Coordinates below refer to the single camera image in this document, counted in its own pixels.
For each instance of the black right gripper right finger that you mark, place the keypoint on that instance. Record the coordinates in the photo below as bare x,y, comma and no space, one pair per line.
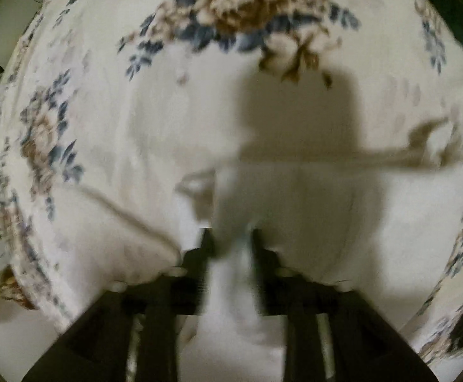
331,335

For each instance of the floral bed sheet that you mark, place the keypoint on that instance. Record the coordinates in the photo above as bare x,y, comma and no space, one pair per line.
125,98

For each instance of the white knit sweater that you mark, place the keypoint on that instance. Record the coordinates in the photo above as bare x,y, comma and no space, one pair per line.
385,229

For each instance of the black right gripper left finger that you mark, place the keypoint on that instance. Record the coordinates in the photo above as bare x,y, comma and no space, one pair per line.
137,319

